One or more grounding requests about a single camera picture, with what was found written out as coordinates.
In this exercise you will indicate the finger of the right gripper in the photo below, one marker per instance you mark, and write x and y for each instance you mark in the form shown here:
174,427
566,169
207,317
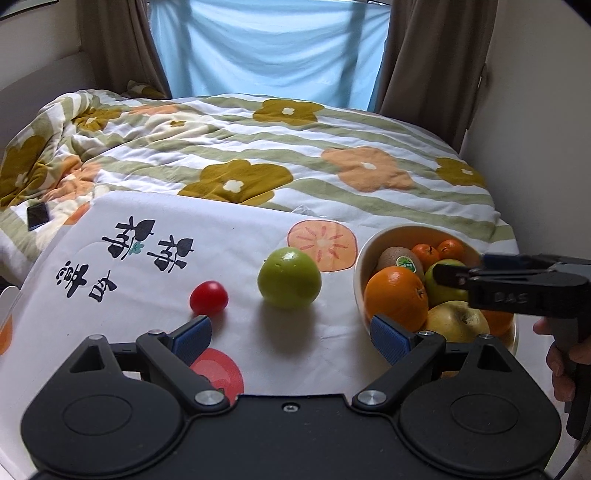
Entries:
495,261
452,276

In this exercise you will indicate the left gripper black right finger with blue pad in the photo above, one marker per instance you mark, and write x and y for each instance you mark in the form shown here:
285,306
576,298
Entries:
415,360

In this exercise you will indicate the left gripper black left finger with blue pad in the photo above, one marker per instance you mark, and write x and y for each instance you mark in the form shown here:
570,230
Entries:
169,357

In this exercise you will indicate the green apple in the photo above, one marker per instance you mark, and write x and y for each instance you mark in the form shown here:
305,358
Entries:
438,294
289,279

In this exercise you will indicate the small orange mandarin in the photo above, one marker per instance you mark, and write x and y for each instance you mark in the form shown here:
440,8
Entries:
427,254

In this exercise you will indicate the yellow red apple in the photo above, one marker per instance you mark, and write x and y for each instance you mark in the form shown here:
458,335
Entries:
456,321

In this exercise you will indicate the large orange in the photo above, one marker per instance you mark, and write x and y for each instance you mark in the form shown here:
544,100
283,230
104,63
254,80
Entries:
398,294

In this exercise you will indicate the brown kiwi with sticker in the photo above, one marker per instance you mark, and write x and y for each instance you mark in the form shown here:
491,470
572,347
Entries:
400,257

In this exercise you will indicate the person's right hand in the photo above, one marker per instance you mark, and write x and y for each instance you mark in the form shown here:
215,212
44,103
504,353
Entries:
563,385

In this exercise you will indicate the red tomato on table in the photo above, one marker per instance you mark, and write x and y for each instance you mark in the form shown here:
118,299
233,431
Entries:
208,298

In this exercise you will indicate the white fruit print tablecloth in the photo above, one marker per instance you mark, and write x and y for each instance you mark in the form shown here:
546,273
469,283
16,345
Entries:
77,402

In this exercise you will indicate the floral striped quilt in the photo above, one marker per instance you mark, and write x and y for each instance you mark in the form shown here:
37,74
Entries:
282,154

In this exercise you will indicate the black smartphone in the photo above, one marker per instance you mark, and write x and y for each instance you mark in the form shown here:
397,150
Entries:
37,215

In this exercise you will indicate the brown right curtain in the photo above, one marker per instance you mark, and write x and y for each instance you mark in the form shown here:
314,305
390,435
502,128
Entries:
434,58

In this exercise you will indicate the brown curtain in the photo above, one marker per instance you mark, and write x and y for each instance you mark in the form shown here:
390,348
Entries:
434,58
116,37

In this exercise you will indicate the light blue window cloth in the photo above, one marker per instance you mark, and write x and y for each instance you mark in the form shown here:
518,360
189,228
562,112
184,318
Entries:
328,52

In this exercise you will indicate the brown left curtain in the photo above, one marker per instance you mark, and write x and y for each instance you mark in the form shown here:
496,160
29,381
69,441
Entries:
116,37

